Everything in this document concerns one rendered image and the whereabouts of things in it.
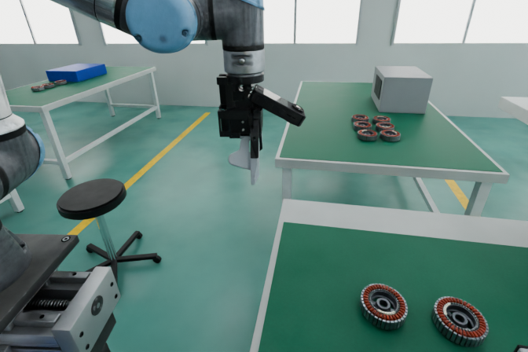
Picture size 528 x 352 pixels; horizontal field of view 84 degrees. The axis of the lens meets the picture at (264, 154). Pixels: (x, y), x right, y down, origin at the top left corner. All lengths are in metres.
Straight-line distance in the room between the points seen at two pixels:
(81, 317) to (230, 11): 0.58
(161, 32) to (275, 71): 4.29
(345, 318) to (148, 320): 1.23
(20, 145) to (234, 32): 0.47
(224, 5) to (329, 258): 0.78
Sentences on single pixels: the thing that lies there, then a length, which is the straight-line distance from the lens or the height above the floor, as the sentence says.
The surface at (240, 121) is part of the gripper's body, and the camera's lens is 0.56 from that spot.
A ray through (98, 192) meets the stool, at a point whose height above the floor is 0.56.
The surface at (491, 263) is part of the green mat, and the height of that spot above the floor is 0.75.
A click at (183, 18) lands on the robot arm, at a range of 0.38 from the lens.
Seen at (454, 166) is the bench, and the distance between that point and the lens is 1.71.
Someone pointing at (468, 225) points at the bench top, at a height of 0.75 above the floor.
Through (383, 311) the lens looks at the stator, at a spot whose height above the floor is 0.79.
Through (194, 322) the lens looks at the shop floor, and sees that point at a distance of 1.80.
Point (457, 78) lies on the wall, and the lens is 4.96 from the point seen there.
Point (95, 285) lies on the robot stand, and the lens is 0.70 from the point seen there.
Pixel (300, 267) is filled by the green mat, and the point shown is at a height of 0.75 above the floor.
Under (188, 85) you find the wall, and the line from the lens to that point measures 5.11.
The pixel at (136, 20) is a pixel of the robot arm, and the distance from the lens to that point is 0.39.
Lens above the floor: 1.46
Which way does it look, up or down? 26 degrees down
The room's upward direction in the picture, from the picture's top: 1 degrees counter-clockwise
